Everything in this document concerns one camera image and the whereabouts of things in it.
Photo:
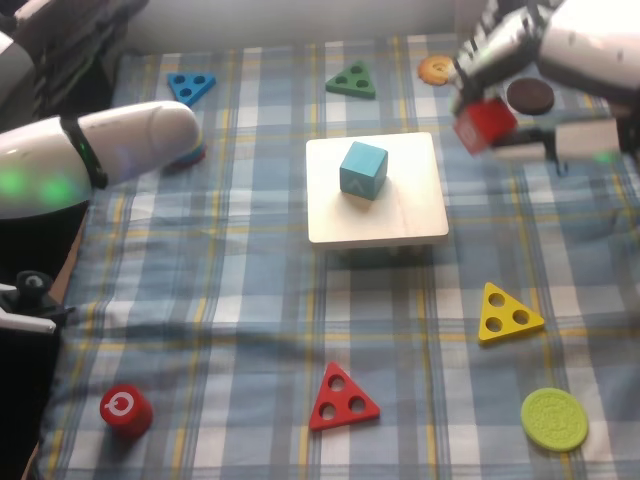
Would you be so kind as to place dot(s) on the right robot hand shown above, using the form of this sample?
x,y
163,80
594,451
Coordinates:
x,y
575,40

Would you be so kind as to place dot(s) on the blue wooden cube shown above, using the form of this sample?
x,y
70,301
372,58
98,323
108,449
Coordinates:
x,y
362,170

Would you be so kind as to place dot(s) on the red cylinder block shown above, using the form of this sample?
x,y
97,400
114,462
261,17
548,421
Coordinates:
x,y
125,412

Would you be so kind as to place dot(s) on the brown toy cookie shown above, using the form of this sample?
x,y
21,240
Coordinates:
x,y
530,97

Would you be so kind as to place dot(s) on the tan toy cookie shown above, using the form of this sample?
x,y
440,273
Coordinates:
x,y
435,70

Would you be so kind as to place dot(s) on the green triangle with holes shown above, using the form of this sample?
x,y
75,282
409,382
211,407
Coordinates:
x,y
350,89

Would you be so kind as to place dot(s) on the small wooden table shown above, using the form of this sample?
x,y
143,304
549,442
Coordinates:
x,y
400,210

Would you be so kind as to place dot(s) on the yellow triangle with holes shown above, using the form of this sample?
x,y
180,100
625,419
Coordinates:
x,y
485,325

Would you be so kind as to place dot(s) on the green toy cookie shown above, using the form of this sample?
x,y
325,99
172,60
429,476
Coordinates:
x,y
554,420

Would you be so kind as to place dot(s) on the blue triangle with holes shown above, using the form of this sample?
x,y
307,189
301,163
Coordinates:
x,y
182,94

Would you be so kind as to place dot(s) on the stack of coloured discs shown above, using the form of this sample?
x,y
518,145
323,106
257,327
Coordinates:
x,y
192,157

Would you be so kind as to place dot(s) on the blue plaid cloth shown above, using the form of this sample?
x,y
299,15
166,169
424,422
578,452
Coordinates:
x,y
250,310

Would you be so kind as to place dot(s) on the red triangle with holes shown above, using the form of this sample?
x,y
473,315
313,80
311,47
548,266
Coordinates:
x,y
340,400

